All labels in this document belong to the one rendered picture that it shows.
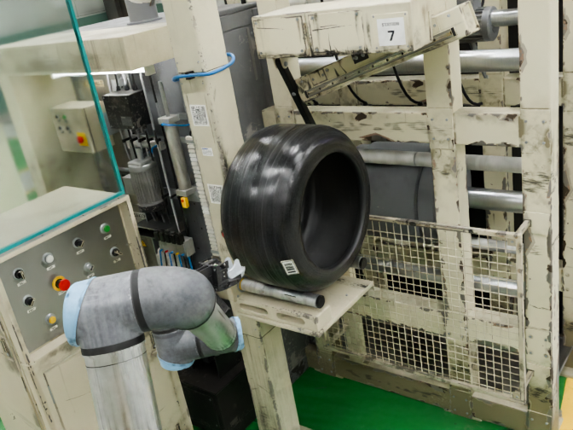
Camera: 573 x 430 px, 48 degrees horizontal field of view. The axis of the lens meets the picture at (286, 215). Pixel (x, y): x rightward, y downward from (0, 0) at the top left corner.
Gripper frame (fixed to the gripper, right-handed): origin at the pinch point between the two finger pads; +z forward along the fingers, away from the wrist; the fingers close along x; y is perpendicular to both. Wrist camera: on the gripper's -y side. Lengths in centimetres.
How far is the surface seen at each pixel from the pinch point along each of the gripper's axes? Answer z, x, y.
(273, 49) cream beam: 46, 17, 62
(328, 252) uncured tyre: 49, 2, -12
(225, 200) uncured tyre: 8.5, 11.4, 18.6
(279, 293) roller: 22.1, 4.7, -17.6
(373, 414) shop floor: 82, 7, -102
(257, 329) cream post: 33, 26, -41
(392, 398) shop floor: 95, 4, -100
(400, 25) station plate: 46, -33, 67
